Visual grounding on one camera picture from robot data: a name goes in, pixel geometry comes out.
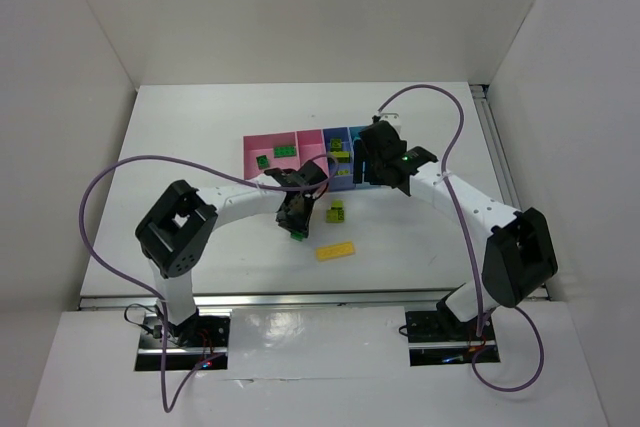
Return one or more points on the aluminium right rail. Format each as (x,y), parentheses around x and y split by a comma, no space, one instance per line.
(494,144)

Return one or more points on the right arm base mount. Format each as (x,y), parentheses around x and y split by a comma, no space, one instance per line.
(433,341)

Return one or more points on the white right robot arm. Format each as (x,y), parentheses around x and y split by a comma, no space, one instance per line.
(512,252)

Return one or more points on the dark green long lego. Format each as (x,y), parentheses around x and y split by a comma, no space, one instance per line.
(284,151)

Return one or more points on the yellow long lego plate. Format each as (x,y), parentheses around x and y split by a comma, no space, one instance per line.
(334,251)

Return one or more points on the small pink bin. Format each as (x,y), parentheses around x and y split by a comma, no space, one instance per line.
(311,145)

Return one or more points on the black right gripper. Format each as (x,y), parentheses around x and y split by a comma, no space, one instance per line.
(367,167)

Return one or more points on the lime stacked lego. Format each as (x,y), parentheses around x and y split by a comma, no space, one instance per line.
(336,212)

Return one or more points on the dark blue bin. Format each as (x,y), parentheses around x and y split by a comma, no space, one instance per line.
(343,182)

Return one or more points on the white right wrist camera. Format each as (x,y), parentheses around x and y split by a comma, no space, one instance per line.
(392,118)

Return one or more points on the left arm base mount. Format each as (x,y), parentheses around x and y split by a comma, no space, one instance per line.
(207,341)

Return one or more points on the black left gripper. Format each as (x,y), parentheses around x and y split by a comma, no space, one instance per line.
(291,217)

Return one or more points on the aluminium front rail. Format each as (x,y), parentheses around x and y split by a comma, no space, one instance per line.
(279,299)

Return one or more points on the small dark green lego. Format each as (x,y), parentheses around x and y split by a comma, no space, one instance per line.
(262,162)

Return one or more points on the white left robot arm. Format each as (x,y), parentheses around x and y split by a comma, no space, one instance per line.
(174,233)

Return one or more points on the aluminium rail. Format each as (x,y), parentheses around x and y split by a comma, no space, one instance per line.
(494,144)
(279,299)

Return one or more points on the light blue bin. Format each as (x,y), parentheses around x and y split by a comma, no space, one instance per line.
(356,134)

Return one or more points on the large pink bin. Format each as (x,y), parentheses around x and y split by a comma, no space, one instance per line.
(255,146)

